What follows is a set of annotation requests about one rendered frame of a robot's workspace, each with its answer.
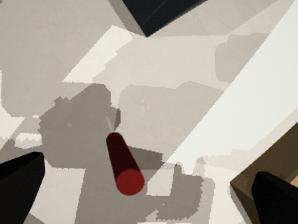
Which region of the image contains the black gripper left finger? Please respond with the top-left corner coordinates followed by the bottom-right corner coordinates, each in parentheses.
top-left (0, 151), bottom-right (45, 224)

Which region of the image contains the dark red peg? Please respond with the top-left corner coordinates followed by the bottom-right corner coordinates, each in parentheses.
top-left (105, 132), bottom-right (145, 196)

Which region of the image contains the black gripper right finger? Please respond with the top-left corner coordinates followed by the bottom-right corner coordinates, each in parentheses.
top-left (251, 172), bottom-right (298, 224)

